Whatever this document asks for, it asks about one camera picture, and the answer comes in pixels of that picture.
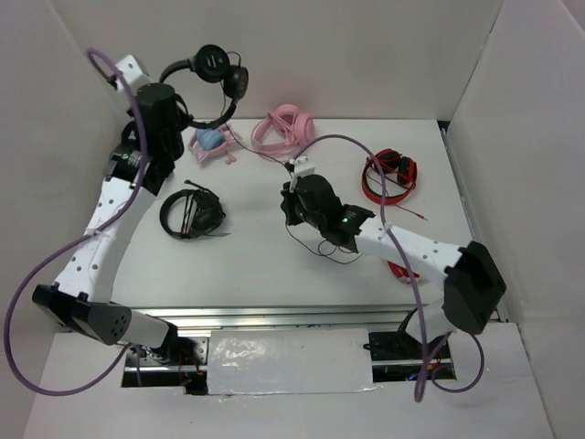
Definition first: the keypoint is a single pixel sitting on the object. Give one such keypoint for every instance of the black Panasonic wired headphones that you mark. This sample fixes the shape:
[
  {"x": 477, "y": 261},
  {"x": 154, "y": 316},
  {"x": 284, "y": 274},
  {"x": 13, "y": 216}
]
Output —
[{"x": 211, "y": 64}]

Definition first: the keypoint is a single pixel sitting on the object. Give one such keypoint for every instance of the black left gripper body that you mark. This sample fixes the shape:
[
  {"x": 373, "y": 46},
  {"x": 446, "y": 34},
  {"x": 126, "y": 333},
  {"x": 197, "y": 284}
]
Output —
[{"x": 177, "y": 144}]

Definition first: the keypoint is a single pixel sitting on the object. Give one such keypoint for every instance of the black headset with microphone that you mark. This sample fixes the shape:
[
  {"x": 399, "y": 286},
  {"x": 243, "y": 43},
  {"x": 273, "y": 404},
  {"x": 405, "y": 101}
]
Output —
[{"x": 203, "y": 212}]

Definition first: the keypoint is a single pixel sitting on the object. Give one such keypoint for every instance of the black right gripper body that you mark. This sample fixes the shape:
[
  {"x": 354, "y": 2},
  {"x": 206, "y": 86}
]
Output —
[{"x": 295, "y": 211}]

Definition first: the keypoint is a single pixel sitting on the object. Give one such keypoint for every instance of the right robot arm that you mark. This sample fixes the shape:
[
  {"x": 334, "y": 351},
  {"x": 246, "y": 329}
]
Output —
[{"x": 471, "y": 284}]

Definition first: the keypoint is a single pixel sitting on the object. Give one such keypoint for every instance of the red black headphones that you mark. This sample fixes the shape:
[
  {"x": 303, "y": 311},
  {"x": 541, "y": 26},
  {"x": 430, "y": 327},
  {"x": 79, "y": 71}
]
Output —
[{"x": 396, "y": 169}]

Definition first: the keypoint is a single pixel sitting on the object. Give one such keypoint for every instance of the pink blue cat-ear headphones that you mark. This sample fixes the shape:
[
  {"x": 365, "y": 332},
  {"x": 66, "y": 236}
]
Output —
[{"x": 205, "y": 144}]

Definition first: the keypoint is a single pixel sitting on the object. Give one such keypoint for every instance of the white taped cover sheet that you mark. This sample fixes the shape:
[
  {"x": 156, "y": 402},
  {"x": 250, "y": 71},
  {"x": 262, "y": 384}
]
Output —
[{"x": 297, "y": 361}]

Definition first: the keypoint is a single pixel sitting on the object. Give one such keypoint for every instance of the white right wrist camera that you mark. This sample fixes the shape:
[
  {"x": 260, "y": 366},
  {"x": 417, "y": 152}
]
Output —
[{"x": 299, "y": 167}]

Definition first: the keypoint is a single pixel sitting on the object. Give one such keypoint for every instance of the pink gaming headphones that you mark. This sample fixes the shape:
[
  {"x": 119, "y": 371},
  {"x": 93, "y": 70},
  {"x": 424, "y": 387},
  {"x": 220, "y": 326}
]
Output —
[{"x": 282, "y": 132}]

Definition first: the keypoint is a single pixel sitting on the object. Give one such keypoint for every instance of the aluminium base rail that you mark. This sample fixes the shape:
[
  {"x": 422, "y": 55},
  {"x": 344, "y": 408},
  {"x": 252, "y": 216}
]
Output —
[{"x": 204, "y": 318}]

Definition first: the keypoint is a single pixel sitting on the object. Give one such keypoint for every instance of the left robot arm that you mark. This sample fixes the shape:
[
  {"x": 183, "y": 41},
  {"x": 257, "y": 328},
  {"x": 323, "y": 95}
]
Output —
[{"x": 81, "y": 296}]

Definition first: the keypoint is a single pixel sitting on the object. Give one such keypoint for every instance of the folded red headphones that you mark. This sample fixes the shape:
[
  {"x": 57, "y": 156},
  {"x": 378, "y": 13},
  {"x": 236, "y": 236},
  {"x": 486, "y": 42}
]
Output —
[{"x": 402, "y": 274}]

